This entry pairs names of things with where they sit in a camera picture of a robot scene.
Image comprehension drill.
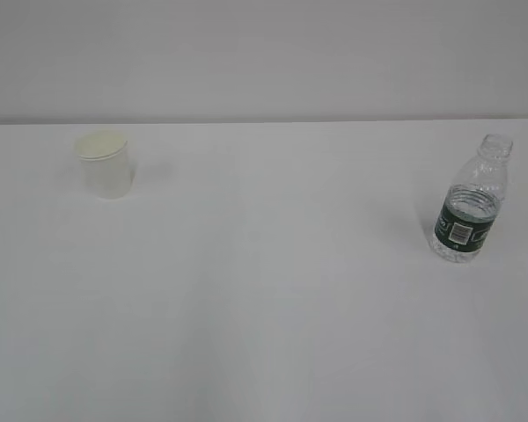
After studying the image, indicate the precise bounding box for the white paper cup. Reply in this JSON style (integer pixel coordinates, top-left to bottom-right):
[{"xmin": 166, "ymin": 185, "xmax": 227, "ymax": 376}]
[{"xmin": 74, "ymin": 130, "xmax": 132, "ymax": 200}]

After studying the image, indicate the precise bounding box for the clear plastic water bottle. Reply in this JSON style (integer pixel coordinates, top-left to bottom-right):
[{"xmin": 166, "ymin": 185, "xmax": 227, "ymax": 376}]
[{"xmin": 430, "ymin": 134, "xmax": 513, "ymax": 264}]

